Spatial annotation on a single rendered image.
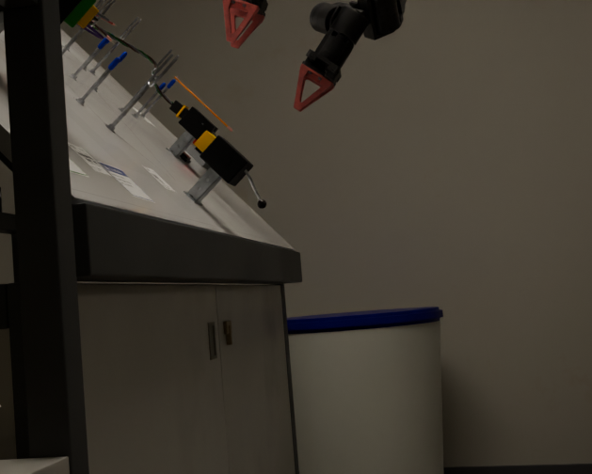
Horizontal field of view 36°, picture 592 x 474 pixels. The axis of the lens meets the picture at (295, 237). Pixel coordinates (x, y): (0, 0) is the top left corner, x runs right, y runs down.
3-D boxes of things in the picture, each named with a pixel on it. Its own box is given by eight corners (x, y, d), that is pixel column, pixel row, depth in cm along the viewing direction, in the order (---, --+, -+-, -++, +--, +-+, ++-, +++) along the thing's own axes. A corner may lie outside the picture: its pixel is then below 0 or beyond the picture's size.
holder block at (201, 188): (232, 238, 135) (277, 189, 134) (173, 183, 137) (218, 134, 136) (238, 240, 139) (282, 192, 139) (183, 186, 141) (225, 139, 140)
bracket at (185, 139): (175, 157, 167) (193, 136, 167) (166, 148, 167) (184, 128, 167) (180, 158, 172) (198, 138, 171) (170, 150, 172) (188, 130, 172)
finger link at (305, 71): (280, 97, 165) (307, 53, 164) (282, 102, 172) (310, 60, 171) (312, 117, 164) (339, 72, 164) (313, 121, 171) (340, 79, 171)
